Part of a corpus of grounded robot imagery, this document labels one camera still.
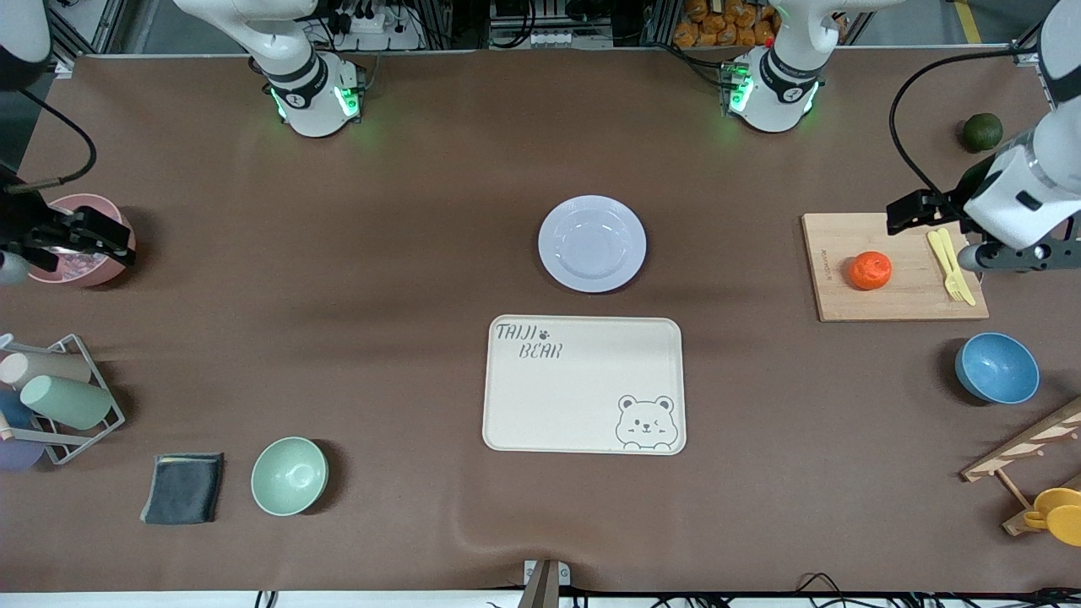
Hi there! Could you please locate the white round plate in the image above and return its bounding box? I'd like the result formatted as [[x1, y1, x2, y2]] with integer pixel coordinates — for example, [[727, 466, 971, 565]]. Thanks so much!
[[538, 195, 648, 294]]

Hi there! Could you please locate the blue bowl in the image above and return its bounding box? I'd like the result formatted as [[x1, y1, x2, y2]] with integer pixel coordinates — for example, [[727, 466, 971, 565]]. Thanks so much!
[[955, 332, 1040, 405]]

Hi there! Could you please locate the yellow mug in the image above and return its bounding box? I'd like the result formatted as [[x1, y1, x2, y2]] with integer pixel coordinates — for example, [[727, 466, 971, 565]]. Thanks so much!
[[1024, 487, 1081, 547]]

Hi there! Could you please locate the pile of orange round items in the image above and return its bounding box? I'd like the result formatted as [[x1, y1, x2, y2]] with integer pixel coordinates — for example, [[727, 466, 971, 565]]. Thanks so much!
[[673, 0, 783, 50]]

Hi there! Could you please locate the orange fruit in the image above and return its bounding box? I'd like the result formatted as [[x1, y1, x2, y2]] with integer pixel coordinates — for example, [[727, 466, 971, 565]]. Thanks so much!
[[849, 251, 894, 291]]

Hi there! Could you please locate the cream bear print tray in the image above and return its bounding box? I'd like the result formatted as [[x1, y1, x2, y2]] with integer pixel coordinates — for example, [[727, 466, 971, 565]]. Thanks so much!
[[482, 315, 687, 456]]

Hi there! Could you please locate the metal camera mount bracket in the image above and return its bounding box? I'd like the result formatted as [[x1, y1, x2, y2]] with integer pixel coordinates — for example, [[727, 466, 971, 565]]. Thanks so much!
[[518, 559, 572, 608]]

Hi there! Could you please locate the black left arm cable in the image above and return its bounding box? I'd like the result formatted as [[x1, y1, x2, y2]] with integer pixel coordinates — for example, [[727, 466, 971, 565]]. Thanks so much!
[[889, 42, 1045, 204]]

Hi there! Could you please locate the wooden peg rack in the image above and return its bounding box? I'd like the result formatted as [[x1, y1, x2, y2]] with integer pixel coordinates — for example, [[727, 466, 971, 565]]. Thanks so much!
[[960, 397, 1081, 537]]

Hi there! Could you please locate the pink bowl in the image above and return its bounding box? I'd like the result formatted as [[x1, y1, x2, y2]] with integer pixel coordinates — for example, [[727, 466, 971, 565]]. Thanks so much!
[[25, 193, 137, 289]]

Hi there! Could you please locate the purple cup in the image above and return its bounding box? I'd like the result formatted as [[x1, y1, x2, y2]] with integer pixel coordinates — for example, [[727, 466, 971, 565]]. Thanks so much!
[[0, 439, 46, 472]]

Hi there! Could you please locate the black floor cable bundle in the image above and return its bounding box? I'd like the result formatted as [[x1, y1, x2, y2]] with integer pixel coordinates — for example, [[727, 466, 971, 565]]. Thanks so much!
[[794, 573, 1081, 608]]

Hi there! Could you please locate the wooden cutting board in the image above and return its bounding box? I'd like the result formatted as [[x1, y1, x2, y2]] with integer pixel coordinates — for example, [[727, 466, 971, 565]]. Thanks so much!
[[801, 212, 990, 323]]

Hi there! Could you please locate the yellow plastic fork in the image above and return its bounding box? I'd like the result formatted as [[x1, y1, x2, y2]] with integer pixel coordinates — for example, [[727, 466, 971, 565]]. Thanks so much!
[[927, 230, 969, 302]]

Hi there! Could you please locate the yellow plastic knife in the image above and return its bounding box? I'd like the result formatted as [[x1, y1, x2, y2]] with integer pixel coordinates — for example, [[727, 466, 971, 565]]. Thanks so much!
[[937, 228, 978, 307]]

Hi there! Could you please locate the beige cup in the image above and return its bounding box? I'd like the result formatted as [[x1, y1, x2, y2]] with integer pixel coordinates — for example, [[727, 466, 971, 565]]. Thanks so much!
[[0, 350, 92, 388]]

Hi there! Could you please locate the blue cup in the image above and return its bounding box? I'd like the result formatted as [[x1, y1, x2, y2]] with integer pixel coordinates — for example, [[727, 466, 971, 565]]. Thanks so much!
[[0, 390, 35, 430]]

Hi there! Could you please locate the dark green lime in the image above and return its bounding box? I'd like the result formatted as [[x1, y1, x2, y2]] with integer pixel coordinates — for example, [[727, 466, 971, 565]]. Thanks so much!
[[964, 112, 1004, 154]]

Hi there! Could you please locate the dark grey folded cloth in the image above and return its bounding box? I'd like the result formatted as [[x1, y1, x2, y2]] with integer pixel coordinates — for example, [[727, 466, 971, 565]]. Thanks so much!
[[140, 453, 225, 525]]

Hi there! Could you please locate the mint green cup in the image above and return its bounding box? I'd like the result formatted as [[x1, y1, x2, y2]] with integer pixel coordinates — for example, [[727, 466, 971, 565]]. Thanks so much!
[[20, 375, 114, 432]]

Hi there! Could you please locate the pale green bowl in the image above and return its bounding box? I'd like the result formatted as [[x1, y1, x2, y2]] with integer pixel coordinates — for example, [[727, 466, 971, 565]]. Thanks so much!
[[251, 437, 329, 517]]

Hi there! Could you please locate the grey wire cup rack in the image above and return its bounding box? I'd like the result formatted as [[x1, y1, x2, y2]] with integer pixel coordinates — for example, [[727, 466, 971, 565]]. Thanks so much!
[[0, 334, 127, 466]]

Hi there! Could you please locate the white power strip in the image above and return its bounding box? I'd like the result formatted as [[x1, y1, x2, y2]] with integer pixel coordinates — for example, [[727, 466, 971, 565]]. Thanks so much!
[[331, 0, 424, 52]]

